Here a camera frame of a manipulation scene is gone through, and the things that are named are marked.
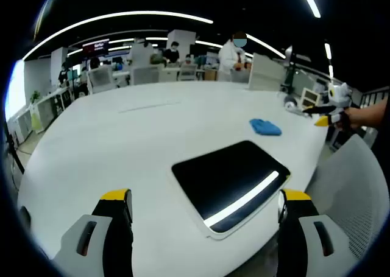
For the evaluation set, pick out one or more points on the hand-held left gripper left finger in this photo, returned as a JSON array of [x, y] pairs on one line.
[[91, 249]]

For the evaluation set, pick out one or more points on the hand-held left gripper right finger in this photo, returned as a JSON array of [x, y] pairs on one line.
[[310, 249]]

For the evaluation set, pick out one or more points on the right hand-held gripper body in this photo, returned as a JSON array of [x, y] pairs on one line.
[[339, 96]]

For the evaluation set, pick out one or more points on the blue cleaning cloth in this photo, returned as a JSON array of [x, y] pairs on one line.
[[265, 128]]

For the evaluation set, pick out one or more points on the black tablet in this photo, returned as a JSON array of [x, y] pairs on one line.
[[228, 173]]

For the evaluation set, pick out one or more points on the person's right hand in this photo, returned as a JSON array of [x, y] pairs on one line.
[[356, 117]]

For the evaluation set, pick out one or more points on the white tape roll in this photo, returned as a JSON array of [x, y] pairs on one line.
[[290, 103]]

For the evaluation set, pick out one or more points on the dark stair railing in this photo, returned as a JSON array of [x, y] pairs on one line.
[[373, 96]]

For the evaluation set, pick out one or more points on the short ceiling light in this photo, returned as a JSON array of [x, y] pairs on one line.
[[328, 51]]

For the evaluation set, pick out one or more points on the black lamp stand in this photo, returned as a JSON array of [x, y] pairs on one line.
[[289, 73]]

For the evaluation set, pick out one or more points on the grey partition panel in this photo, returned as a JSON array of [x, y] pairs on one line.
[[265, 73]]

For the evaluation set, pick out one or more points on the white mesh chair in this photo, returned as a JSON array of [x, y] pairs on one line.
[[350, 191]]

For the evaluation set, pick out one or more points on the straight ceiling light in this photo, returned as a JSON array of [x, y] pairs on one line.
[[310, 1]]

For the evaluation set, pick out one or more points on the black tripod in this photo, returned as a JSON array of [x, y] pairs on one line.
[[13, 150]]

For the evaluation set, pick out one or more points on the white office chair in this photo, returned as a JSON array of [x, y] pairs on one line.
[[100, 79], [187, 72], [145, 75]]

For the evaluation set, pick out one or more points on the white side cabinet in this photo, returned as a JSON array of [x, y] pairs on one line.
[[45, 109]]

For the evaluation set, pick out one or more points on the green potted plant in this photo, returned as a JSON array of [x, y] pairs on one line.
[[35, 96]]

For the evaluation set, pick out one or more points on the long curved ceiling light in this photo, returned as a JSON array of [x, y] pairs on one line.
[[122, 14]]

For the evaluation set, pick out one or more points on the wooden frame box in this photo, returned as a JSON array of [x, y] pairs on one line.
[[310, 98]]

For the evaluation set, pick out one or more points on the red wall screen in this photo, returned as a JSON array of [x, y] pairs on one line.
[[96, 48]]

